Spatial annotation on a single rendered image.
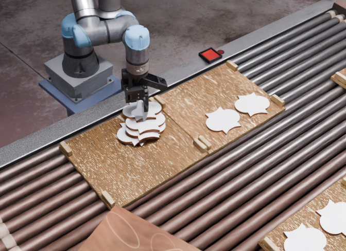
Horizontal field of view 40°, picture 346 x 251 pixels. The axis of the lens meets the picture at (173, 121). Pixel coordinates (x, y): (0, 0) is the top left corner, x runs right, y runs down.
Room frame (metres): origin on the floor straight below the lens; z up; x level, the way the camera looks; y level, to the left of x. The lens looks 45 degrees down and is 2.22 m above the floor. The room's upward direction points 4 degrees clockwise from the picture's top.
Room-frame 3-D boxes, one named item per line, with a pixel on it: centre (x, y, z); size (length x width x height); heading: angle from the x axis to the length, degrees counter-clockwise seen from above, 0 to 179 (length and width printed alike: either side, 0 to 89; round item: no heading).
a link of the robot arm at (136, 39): (1.23, 0.13, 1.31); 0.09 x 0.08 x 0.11; 23
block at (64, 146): (1.08, 0.37, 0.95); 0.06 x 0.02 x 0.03; 42
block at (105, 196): (0.88, 0.19, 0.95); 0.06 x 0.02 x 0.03; 42
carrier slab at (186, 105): (1.38, -0.18, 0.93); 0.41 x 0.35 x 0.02; 131
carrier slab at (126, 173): (1.11, 0.13, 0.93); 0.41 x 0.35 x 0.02; 132
